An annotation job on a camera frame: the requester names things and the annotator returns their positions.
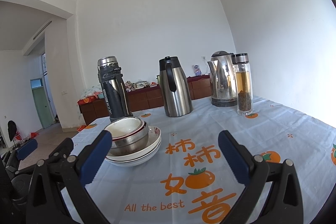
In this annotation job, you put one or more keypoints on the black steel thermos flask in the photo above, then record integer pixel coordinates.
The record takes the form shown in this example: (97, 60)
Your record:
(113, 88)

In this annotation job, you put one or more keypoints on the stainless steel bowl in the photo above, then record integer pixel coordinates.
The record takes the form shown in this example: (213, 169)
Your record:
(130, 144)

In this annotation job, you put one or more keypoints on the red flower white plate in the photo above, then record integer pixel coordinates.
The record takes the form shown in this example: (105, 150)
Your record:
(136, 161)

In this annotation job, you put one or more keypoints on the green door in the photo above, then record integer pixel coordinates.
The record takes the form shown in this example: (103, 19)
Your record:
(41, 102)

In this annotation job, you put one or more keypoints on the white orange print tablecloth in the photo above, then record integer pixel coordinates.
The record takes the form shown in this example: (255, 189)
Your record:
(189, 181)

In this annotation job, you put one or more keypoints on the dark red wooden sideboard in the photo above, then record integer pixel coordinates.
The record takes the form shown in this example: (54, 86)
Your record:
(143, 99)

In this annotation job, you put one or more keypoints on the steel carafe black handle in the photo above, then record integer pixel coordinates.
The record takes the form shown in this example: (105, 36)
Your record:
(174, 87)

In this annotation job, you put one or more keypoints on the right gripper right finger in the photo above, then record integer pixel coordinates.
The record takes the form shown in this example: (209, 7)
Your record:
(284, 201)

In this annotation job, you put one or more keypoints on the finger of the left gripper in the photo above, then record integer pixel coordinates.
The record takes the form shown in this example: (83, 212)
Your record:
(29, 147)

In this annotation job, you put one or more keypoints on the pink flower white plate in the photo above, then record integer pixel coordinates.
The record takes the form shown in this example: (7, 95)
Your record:
(154, 138)

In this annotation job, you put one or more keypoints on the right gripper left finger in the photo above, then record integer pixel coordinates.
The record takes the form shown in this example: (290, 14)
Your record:
(81, 171)

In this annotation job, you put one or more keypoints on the glass tea bottle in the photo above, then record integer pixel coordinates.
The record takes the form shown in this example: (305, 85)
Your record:
(243, 80)

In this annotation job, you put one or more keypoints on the steel electric kettle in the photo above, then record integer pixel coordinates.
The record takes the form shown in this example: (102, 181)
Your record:
(222, 79)

